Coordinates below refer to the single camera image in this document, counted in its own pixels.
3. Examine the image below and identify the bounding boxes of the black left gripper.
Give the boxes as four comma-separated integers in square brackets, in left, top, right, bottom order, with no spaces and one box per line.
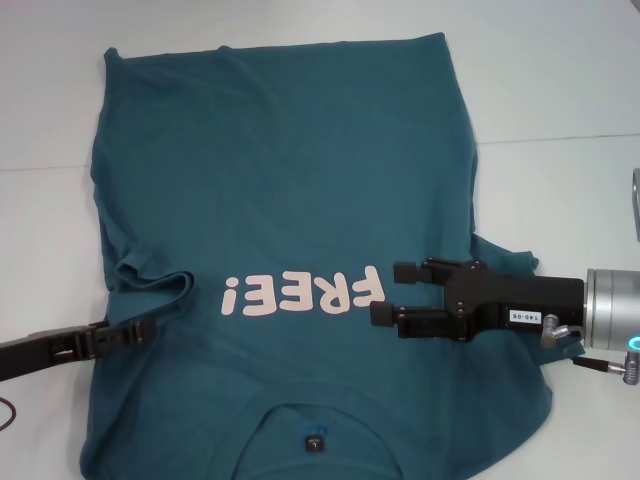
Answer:
[0,319,160,384]

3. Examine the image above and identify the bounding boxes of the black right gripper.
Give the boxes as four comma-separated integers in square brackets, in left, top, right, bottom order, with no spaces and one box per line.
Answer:
[368,255,587,344]

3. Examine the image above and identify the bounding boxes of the teal blue printed t-shirt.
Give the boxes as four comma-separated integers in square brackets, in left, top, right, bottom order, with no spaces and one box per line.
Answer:
[79,32,555,480]

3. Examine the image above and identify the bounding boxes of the left gripper cable with connectors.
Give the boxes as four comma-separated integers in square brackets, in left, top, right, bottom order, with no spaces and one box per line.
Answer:
[0,396,20,432]

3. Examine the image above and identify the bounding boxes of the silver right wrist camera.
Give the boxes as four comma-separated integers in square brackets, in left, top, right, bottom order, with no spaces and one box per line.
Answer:
[631,168,640,237]

